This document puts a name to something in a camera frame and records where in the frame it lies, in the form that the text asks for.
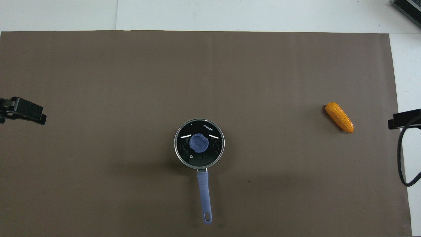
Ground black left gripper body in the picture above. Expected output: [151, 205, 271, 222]
[0, 97, 16, 124]

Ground yellow toy corn cob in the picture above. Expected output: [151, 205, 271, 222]
[325, 102, 355, 133]

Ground glass lid with blue knob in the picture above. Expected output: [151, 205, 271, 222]
[174, 118, 225, 169]

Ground brown table mat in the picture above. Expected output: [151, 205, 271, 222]
[0, 31, 413, 237]

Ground black ribbed metal box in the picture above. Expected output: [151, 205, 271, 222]
[391, 0, 421, 29]

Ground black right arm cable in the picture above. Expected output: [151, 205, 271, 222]
[397, 116, 421, 187]

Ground black pot with lilac handle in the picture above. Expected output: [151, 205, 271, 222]
[174, 118, 225, 225]

